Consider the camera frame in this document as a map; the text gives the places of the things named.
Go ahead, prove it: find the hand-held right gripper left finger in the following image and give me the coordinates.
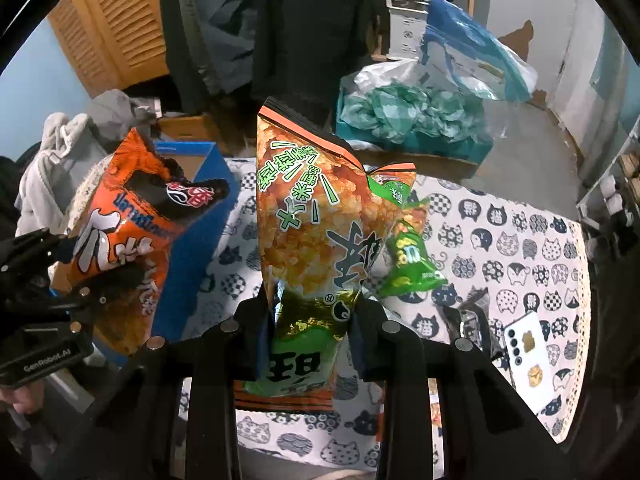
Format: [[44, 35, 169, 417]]
[[42, 285, 281, 480]]

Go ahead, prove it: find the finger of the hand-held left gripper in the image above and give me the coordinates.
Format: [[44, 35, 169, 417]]
[[0, 227, 76, 271], [10, 262, 148, 321]]

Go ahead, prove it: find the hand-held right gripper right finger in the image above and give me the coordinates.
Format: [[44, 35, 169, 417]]
[[347, 287, 566, 480]]

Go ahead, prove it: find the orange chip bag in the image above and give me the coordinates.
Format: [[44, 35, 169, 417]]
[[67, 127, 231, 356]]

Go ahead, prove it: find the blue cardboard box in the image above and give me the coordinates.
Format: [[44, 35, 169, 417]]
[[50, 140, 241, 366]]

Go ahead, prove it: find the green pea snack bag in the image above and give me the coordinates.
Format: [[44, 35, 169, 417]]
[[377, 197, 448, 298]]

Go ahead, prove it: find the black white snack packet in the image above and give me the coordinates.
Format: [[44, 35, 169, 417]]
[[440, 287, 506, 361]]

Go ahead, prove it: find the orange green rice cracker bag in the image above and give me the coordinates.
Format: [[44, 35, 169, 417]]
[[232, 97, 418, 413]]

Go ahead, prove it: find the person's left hand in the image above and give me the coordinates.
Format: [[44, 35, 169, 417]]
[[0, 384, 48, 417]]

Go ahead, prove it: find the white fleece robe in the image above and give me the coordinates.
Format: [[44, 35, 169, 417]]
[[15, 112, 108, 236]]

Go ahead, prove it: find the grey hoodie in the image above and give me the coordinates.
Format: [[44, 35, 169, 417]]
[[87, 89, 161, 156]]

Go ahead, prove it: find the white phone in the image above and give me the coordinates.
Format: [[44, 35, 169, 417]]
[[502, 311, 551, 413]]

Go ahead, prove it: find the cat print tablecloth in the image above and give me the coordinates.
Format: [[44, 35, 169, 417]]
[[67, 157, 593, 466]]

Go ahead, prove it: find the wooden drawer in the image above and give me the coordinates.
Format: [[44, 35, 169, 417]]
[[157, 115, 226, 156]]

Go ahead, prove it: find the teal storage box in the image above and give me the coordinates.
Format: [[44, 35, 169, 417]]
[[335, 85, 493, 163]]

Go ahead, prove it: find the dark green jacket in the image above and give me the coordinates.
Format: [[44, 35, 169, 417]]
[[160, 0, 211, 111]]

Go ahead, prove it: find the wooden louvered cabinet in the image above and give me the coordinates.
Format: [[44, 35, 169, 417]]
[[47, 0, 171, 98]]

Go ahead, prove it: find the teal checked cloth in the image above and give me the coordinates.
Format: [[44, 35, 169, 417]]
[[342, 85, 483, 141]]

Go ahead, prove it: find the white plastic bag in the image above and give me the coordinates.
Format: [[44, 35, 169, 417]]
[[340, 60, 426, 101]]

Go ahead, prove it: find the grey blue jacket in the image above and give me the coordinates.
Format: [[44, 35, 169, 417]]
[[192, 0, 258, 93]]

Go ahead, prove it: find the black coat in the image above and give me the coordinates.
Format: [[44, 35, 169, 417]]
[[250, 0, 386, 121]]

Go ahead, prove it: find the shoe rack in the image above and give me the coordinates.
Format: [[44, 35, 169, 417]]
[[575, 115, 640, 241]]

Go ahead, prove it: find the blue plastic bag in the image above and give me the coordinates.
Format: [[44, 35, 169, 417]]
[[420, 0, 538, 103]]

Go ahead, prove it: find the white storage crate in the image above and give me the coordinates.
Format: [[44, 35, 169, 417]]
[[387, 0, 431, 61]]

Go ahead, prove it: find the white door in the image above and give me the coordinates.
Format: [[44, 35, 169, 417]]
[[545, 0, 606, 126]]

